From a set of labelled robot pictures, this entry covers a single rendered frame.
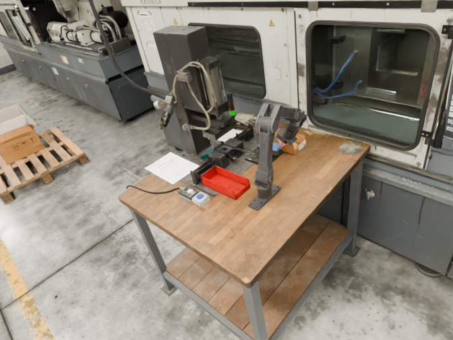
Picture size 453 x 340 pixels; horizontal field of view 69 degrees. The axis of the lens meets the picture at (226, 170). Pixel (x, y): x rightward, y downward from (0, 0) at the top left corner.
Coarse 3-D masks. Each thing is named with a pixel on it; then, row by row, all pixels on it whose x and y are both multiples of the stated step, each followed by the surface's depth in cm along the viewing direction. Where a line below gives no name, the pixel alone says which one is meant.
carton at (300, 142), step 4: (276, 132) 207; (296, 136) 198; (300, 136) 196; (304, 136) 194; (276, 140) 195; (296, 140) 200; (300, 140) 198; (304, 140) 195; (288, 144) 190; (292, 144) 188; (296, 144) 199; (300, 144) 193; (304, 144) 197; (280, 148) 196; (284, 148) 194; (288, 148) 192; (292, 148) 189; (296, 148) 191; (300, 148) 194; (288, 152) 194; (292, 152) 191; (296, 152) 192
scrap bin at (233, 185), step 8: (216, 168) 186; (200, 176) 179; (208, 176) 184; (216, 176) 186; (224, 176) 184; (232, 176) 179; (240, 176) 174; (208, 184) 178; (216, 184) 172; (224, 184) 179; (232, 184) 178; (240, 184) 177; (248, 184) 172; (224, 192) 171; (232, 192) 166; (240, 192) 168
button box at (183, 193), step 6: (132, 186) 192; (186, 186) 179; (150, 192) 184; (156, 192) 183; (162, 192) 182; (180, 192) 176; (186, 192) 175; (192, 192) 174; (198, 192) 174; (186, 198) 175
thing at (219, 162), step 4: (232, 152) 192; (236, 152) 196; (240, 152) 198; (244, 152) 201; (236, 156) 198; (240, 156) 199; (216, 160) 190; (220, 160) 187; (224, 160) 189; (228, 160) 192; (216, 164) 192; (220, 164) 189; (224, 164) 190; (228, 164) 193; (224, 168) 192
